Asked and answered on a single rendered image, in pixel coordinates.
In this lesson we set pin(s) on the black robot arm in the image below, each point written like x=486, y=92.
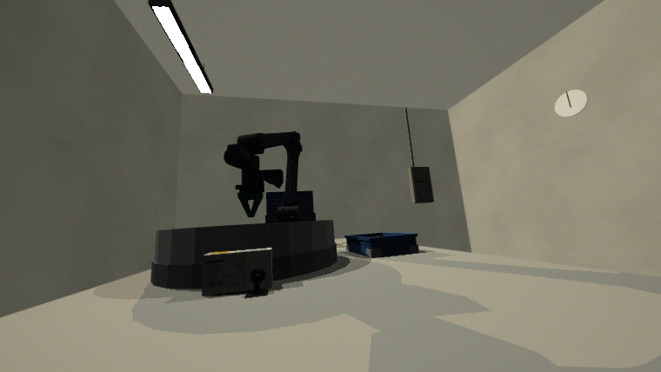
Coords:
x=242, y=155

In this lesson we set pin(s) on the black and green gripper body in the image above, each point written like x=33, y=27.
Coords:
x=246, y=188

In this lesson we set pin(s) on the blue crate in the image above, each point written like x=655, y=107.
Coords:
x=386, y=244

